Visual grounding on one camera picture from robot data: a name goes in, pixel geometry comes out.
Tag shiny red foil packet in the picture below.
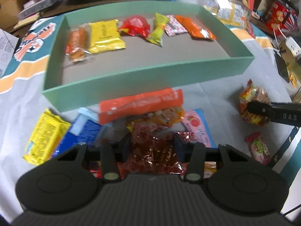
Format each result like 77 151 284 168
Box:
118 124 187 179

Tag grey toy building blocks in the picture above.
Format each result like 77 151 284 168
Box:
17 0 61 21

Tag pink green candy packet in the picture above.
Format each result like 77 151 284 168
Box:
244 132 270 165

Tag brown cake clear wrapper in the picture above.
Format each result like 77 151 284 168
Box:
65 24 89 66

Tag small yellow snack packet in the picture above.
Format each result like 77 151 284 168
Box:
23 109 71 165

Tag blue snack packet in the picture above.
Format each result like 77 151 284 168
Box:
52 107 102 158

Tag teal cardboard box tray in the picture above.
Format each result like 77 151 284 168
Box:
42 1 254 112

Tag yellow Winsun snack packet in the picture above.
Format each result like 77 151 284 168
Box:
88 19 126 54

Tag Paw Patrol snack bag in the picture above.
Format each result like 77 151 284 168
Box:
198 0 255 37

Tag small red snack packet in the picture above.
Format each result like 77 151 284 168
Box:
89 161 102 179

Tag orange silver snack packet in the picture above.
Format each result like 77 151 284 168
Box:
175 15 216 40

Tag pink strawberry snack packet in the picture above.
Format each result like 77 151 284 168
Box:
182 109 216 148

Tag green yellow snack stick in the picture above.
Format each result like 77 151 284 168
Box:
146 13 169 47

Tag red cookie box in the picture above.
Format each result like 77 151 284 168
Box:
264 1 298 36

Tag white instruction sheet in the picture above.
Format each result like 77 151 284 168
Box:
0 29 19 77

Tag pink white patterned packet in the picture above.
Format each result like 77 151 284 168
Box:
165 14 188 37

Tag round striped snack bag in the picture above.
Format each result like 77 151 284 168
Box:
239 79 271 127

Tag long orange red packet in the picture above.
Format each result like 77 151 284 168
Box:
98 88 184 124

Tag brown cardboard box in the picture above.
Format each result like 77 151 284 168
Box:
0 0 27 30

